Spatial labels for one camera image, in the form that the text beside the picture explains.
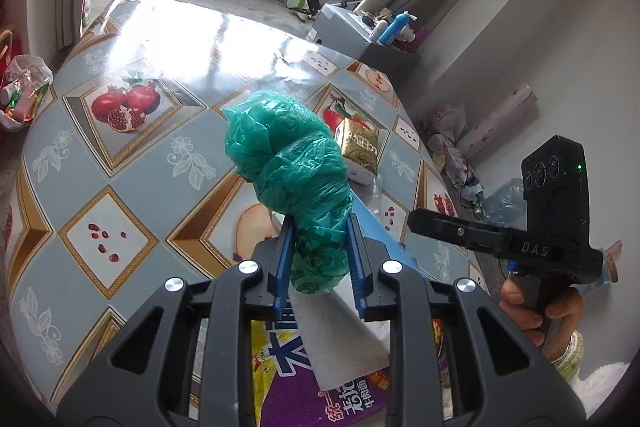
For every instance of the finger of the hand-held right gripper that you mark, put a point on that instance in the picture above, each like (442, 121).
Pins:
(450, 229)

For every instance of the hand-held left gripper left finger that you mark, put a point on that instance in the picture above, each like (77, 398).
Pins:
(285, 252)

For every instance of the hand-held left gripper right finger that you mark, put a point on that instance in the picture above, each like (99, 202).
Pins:
(356, 257)

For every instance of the green plastic bag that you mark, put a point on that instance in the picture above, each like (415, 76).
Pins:
(295, 167)

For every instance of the gold packet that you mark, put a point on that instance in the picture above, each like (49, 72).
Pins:
(357, 147)

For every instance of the purple yellow noodle packet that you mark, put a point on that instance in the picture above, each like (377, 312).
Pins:
(295, 397)

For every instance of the person's right hand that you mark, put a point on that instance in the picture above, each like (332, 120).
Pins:
(522, 307)

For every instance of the blue flat packet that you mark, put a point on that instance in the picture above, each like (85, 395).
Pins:
(375, 224)

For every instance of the clear water jug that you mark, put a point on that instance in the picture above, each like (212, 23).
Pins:
(502, 202)

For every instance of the pile of crumpled packaging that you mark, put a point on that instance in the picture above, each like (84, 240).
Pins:
(452, 162)

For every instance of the white paper sheet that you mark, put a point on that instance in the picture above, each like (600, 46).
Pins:
(340, 347)

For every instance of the white plastic bag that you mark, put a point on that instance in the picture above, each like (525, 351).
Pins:
(450, 119)

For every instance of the pink patterned roll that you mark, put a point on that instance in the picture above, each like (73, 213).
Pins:
(495, 119)

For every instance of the fruit print tablecloth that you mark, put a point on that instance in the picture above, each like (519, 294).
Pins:
(125, 187)

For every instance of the pink container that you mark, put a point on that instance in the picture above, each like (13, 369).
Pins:
(421, 39)

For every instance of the blue bottle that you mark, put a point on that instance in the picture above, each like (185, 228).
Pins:
(392, 29)

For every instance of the small white bottle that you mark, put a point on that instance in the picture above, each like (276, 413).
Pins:
(380, 31)

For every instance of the grey cabinet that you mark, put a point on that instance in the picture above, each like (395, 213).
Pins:
(340, 29)

